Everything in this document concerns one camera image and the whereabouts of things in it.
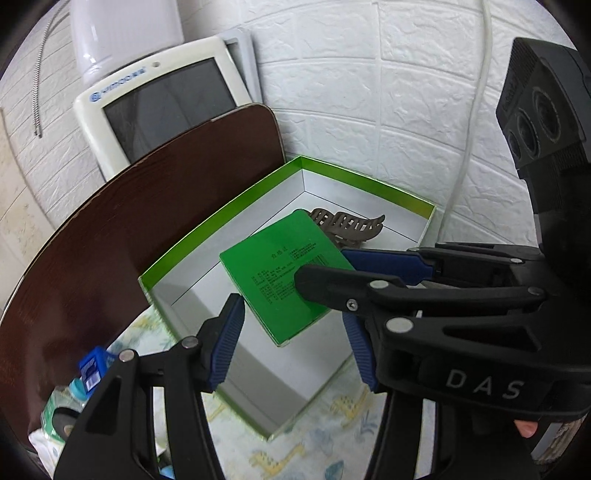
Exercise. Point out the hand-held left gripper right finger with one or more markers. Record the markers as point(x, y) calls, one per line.
point(360, 355)

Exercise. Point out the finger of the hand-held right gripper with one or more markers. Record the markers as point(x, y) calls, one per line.
point(332, 286)
point(392, 265)

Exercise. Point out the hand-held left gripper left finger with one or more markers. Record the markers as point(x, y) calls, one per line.
point(226, 344)

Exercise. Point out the white and green cardboard box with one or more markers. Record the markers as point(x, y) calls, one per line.
point(258, 369)

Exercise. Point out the green medicine box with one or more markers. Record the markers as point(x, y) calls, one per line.
point(272, 277)

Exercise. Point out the person's right hand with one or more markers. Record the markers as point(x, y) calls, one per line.
point(526, 428)

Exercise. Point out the brown hair claw clip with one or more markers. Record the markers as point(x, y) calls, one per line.
point(351, 226)

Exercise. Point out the small blue box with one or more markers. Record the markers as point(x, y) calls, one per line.
point(92, 369)

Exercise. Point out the clear plastic bottle blue cap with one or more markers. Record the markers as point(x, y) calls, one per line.
point(76, 390)

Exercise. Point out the dark brown wooden board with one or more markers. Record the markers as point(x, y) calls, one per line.
point(92, 254)

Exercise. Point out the white monitor device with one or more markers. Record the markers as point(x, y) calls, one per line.
point(161, 106)

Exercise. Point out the white appliance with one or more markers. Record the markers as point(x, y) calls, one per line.
point(124, 32)

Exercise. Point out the grey frame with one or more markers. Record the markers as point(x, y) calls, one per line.
point(251, 64)

